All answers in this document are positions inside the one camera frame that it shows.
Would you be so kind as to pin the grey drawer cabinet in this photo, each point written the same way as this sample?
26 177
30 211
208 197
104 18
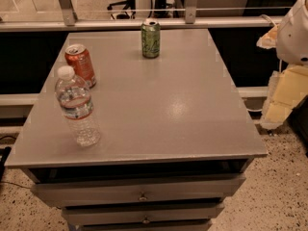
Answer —
174 128

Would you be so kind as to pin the red coke can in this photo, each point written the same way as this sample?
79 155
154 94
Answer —
78 56

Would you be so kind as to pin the clear plastic water bottle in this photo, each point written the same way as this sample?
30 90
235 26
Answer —
74 98

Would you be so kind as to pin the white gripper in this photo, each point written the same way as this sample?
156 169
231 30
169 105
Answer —
294 38

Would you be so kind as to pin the top drawer round knob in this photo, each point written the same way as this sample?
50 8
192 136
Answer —
143 197

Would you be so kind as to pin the drawer round knob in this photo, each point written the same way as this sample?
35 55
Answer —
143 197
145 221

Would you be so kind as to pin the green soda can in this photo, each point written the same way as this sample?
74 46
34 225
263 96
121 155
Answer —
150 38

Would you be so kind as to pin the metal window rail frame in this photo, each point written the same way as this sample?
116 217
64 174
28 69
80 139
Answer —
77 15

